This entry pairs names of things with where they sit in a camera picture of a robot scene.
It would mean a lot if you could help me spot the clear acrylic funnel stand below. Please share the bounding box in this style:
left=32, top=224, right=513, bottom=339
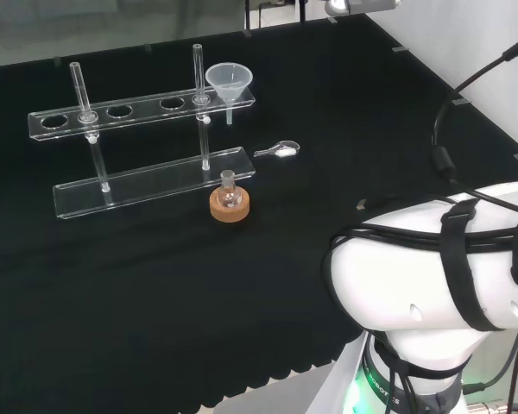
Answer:
left=28, top=43, right=257, bottom=220

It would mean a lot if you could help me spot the clear plastic funnel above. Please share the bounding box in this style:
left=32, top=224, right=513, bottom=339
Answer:
left=205, top=63, right=255, bottom=126

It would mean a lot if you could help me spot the glass weighing funnel with powder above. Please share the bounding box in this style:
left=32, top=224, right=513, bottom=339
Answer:
left=253, top=140, right=301, bottom=159

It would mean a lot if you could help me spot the cork ring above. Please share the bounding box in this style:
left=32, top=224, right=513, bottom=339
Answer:
left=209, top=186, right=251, bottom=223

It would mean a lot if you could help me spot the black cable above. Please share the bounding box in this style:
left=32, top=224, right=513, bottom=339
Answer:
left=430, top=26, right=518, bottom=186

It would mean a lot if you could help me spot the black bench cloth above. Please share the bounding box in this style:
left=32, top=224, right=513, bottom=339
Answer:
left=0, top=12, right=518, bottom=414

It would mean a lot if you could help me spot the small round-bottom glass flask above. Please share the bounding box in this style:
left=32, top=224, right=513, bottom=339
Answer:
left=216, top=169, right=243, bottom=211

